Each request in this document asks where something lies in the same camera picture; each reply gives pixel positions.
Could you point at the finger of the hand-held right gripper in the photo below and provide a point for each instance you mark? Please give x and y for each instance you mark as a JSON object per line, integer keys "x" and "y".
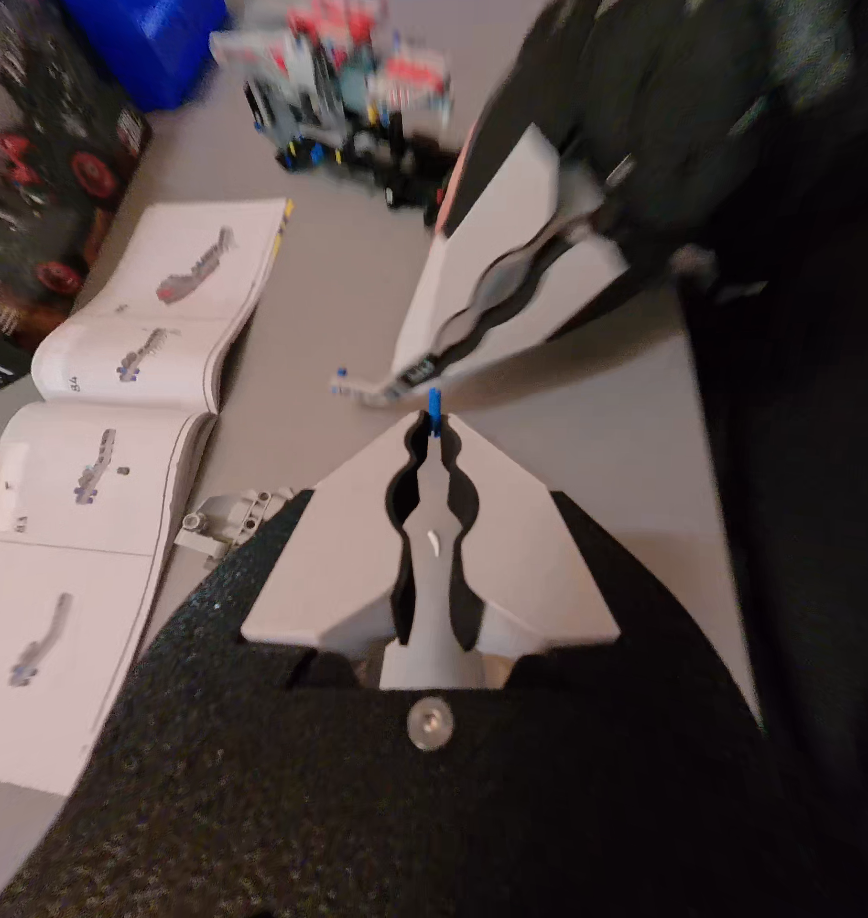
{"x": 563, "y": 301}
{"x": 477, "y": 215}

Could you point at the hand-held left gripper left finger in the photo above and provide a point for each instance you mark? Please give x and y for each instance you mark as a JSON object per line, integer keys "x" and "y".
{"x": 333, "y": 566}

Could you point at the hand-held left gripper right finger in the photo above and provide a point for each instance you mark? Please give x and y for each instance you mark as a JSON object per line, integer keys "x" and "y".
{"x": 534, "y": 566}

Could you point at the grey bent brick beam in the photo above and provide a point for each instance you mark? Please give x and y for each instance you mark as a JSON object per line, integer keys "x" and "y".
{"x": 366, "y": 391}

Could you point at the small white brick tooth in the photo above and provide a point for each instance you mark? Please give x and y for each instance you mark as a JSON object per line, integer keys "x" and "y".
{"x": 434, "y": 543}

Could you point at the grey brick assembly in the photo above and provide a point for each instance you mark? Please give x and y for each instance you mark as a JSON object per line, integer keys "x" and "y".
{"x": 219, "y": 527}

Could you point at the brick toy vehicle model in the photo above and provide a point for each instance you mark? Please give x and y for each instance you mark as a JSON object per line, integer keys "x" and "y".
{"x": 333, "y": 86}

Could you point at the person's torso in black hoodie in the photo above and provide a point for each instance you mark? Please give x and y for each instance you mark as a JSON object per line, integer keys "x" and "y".
{"x": 821, "y": 502}

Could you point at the open instruction booklet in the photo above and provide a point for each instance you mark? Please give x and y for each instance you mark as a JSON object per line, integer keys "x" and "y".
{"x": 154, "y": 323}

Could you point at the blue plastic bin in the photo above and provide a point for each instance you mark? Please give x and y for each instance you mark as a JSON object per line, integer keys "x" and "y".
{"x": 147, "y": 43}

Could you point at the black toy set box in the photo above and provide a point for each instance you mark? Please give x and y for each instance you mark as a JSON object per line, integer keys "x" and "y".
{"x": 40, "y": 143}

